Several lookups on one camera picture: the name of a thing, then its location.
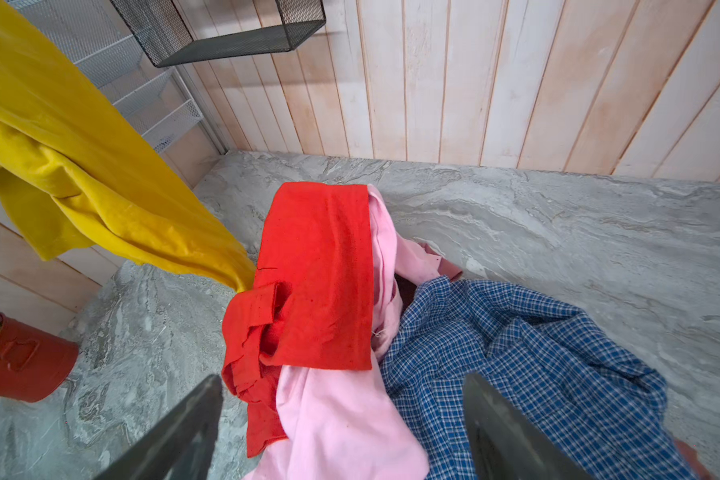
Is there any black mesh basket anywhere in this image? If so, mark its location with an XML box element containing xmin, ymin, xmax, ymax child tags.
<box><xmin>112</xmin><ymin>1</ymin><xmax>326</xmax><ymax>68</ymax></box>

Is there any red pencil cup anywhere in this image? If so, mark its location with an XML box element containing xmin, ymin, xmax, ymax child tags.
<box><xmin>0</xmin><ymin>313</ymin><xmax>79</xmax><ymax>403</ymax></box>

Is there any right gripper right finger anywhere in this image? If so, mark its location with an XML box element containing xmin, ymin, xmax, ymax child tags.
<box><xmin>463</xmin><ymin>373</ymin><xmax>590</xmax><ymax>479</ymax></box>

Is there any pink cloth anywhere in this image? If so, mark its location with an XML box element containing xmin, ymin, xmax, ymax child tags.
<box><xmin>247</xmin><ymin>185</ymin><xmax>461</xmax><ymax>479</ymax></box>

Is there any red cloth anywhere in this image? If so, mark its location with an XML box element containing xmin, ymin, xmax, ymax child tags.
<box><xmin>221</xmin><ymin>182</ymin><xmax>374</xmax><ymax>457</ymax></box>

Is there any yellow cloth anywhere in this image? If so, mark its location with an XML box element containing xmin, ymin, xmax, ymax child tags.
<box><xmin>0</xmin><ymin>1</ymin><xmax>255</xmax><ymax>292</ymax></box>

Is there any white wire shelf rack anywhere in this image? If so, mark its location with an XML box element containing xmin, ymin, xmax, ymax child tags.
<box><xmin>9</xmin><ymin>0</ymin><xmax>204</xmax><ymax>154</ymax></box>

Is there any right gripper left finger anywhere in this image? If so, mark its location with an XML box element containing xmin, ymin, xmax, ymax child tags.
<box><xmin>97</xmin><ymin>375</ymin><xmax>223</xmax><ymax>480</ymax></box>

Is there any maroon cloth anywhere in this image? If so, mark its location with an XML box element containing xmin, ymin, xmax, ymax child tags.
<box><xmin>674</xmin><ymin>439</ymin><xmax>713</xmax><ymax>480</ymax></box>

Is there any blue checkered cloth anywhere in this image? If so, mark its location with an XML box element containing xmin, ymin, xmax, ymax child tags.
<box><xmin>381</xmin><ymin>277</ymin><xmax>695</xmax><ymax>479</ymax></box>

